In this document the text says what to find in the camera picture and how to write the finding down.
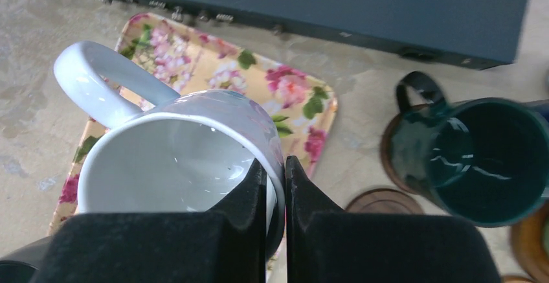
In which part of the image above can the dark walnut coaster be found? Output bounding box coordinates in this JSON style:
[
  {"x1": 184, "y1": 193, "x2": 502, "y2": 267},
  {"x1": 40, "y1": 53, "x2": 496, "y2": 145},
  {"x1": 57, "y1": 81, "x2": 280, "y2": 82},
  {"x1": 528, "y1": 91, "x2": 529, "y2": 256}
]
[
  {"x1": 345, "y1": 188, "x2": 425, "y2": 215},
  {"x1": 379, "y1": 112, "x2": 429, "y2": 196}
]

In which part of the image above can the dark green mug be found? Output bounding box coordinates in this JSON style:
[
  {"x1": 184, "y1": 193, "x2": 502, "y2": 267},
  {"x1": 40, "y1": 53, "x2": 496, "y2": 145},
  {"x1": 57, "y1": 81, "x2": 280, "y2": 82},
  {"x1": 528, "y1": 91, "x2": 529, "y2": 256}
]
[
  {"x1": 1, "y1": 236, "x2": 52, "y2": 283},
  {"x1": 387, "y1": 71, "x2": 548, "y2": 227}
]

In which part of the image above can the floral serving tray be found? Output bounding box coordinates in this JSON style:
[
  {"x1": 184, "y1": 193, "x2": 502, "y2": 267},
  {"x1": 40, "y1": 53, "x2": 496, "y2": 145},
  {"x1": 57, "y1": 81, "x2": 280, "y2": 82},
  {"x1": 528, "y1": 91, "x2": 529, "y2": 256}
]
[{"x1": 47, "y1": 12, "x2": 339, "y2": 283}]

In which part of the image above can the dark walnut coaster middle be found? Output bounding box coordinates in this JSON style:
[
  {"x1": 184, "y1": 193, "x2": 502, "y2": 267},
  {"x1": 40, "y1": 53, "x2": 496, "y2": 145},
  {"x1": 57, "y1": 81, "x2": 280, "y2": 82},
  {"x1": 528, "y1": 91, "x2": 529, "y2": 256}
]
[{"x1": 345, "y1": 188, "x2": 425, "y2": 215}]

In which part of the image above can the navy blue mug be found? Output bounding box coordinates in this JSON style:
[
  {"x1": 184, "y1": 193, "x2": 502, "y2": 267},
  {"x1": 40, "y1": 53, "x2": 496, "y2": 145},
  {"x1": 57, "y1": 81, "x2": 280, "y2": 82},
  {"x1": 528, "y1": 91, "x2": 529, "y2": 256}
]
[{"x1": 528, "y1": 99, "x2": 549, "y2": 122}]

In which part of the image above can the glossy brown ringed coaster front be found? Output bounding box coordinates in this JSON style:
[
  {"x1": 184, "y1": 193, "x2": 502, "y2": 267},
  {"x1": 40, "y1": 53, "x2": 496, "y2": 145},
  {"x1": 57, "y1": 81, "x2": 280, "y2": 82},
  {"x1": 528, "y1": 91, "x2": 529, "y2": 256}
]
[{"x1": 502, "y1": 275, "x2": 535, "y2": 283}]

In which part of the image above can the glossy brown ringed coaster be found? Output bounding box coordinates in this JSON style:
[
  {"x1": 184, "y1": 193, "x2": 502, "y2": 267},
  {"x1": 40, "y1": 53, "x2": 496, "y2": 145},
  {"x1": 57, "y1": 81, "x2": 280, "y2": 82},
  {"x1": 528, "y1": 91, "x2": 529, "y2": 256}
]
[
  {"x1": 502, "y1": 275, "x2": 535, "y2": 283},
  {"x1": 510, "y1": 202, "x2": 548, "y2": 282}
]

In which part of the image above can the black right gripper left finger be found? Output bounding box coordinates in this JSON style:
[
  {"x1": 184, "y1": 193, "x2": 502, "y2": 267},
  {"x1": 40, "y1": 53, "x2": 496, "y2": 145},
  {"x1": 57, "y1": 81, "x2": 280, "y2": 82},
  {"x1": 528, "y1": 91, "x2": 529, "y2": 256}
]
[{"x1": 33, "y1": 161, "x2": 267, "y2": 282}]

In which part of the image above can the white mug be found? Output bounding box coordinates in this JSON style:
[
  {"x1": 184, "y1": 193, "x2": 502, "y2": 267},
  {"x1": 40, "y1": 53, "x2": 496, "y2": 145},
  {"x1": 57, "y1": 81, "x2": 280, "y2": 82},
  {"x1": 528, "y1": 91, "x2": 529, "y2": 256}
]
[{"x1": 53, "y1": 41, "x2": 286, "y2": 256}]

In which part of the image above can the dark walnut coaster back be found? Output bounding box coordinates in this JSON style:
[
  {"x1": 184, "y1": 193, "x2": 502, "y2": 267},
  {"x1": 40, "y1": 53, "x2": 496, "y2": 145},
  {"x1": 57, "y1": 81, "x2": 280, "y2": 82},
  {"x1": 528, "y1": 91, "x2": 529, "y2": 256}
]
[{"x1": 379, "y1": 112, "x2": 429, "y2": 196}]

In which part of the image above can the dark green mug back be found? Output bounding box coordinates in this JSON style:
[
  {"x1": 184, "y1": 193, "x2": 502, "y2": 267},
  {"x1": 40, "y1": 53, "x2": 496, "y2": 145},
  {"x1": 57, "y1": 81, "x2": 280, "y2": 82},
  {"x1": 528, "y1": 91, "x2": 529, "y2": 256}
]
[{"x1": 387, "y1": 71, "x2": 548, "y2": 227}]

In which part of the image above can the dark grey network switch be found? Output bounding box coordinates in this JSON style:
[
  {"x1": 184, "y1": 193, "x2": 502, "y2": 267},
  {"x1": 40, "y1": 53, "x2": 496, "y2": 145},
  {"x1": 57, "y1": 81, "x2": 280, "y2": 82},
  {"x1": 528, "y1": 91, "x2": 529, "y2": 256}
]
[{"x1": 103, "y1": 0, "x2": 528, "y2": 70}]

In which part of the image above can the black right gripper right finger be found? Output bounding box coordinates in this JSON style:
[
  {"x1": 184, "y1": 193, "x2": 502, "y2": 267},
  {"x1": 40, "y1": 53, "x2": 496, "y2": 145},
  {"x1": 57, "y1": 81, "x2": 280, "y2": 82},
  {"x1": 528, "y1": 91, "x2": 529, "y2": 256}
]
[{"x1": 285, "y1": 156, "x2": 501, "y2": 282}]

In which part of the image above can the dark green mug front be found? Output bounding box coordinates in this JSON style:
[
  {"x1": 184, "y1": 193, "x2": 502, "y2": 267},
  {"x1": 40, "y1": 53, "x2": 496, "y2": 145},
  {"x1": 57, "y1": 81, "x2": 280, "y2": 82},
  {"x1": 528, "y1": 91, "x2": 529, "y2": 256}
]
[{"x1": 1, "y1": 236, "x2": 52, "y2": 283}]

